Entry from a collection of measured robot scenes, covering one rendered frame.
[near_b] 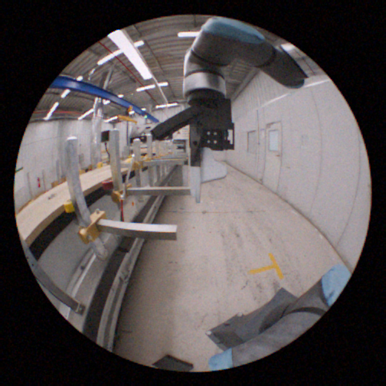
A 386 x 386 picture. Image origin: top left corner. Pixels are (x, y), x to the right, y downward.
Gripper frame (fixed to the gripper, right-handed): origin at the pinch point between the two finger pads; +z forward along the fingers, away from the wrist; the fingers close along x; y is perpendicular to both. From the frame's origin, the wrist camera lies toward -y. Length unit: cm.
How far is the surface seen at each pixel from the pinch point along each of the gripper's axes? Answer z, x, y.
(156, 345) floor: 94, -44, -23
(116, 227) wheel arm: 10.3, -3.0, -21.7
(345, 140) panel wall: -71, 41, 225
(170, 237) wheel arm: 12.1, -2.0, -6.0
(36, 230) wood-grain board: 5, -25, -49
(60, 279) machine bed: 27, -29, -52
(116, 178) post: 1.3, 16.9, -33.6
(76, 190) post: -1.9, -6.7, -31.4
